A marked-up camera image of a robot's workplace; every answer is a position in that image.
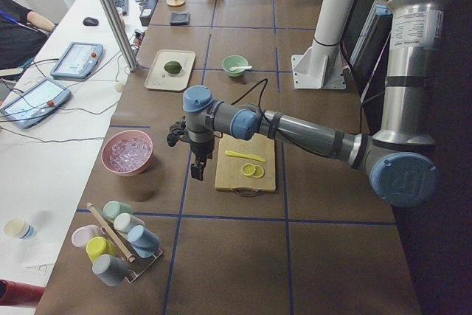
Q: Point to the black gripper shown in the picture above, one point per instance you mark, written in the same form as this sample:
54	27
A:
201	150

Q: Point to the green bowl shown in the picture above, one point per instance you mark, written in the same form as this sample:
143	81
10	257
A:
237	61

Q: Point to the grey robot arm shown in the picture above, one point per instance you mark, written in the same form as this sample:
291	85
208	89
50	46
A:
397	158

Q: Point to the pink bowl with ice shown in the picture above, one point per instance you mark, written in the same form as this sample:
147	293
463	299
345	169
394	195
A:
128	153

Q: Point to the lemon slice upper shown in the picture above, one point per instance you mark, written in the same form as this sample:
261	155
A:
247	169

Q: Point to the lemon slice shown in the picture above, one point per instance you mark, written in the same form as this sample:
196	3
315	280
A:
259	172
247	169

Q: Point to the wooden cutting board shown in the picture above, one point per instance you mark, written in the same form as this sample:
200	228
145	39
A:
228	174

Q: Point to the yellow plastic knife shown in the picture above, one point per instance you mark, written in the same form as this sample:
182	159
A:
250	156

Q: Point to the lemon slice lower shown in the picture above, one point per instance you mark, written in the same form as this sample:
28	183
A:
259	172

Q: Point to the blue cup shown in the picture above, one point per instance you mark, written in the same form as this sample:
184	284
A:
144	242

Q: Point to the white cup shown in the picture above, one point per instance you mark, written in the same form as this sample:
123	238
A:
124	222

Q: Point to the green cup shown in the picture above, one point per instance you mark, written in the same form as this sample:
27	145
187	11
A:
114	208

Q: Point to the beige rabbit tray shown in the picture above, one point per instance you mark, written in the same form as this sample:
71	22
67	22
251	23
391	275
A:
158	79

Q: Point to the green avocado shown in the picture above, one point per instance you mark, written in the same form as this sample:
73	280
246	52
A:
173	67

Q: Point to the clear acrylic cup rack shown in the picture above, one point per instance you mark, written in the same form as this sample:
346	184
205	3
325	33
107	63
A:
140	265

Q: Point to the wooden rack rod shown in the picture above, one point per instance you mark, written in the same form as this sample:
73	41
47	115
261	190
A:
129	256

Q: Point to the yellow cup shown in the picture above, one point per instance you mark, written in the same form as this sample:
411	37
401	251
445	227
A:
98	246

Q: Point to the grey cup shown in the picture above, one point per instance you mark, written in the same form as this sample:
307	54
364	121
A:
110	269

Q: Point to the pink cup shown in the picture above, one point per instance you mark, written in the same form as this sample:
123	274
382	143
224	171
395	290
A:
81	236

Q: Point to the far teach pendant tablet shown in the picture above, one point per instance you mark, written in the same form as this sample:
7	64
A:
78	61

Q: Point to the teach pendant tablet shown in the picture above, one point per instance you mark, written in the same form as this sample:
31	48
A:
36	103
78	61

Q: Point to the near teach pendant tablet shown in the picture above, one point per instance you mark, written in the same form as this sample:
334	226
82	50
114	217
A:
36	103

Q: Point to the black power box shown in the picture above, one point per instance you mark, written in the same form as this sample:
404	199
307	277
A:
147	8

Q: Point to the black computer mouse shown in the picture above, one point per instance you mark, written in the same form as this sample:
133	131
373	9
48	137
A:
90	22

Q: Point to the paper cup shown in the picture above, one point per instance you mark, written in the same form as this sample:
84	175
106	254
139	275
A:
19	228

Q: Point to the person in black shirt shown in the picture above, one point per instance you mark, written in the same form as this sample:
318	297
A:
23	33

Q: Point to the red object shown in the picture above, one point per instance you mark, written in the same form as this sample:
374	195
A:
20	294

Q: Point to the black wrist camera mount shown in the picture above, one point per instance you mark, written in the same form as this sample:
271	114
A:
178	132

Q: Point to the aluminium frame post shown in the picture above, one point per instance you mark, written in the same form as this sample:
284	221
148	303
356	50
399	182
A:
120	35

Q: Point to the white pillar mount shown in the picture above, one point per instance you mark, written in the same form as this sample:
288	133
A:
320	67

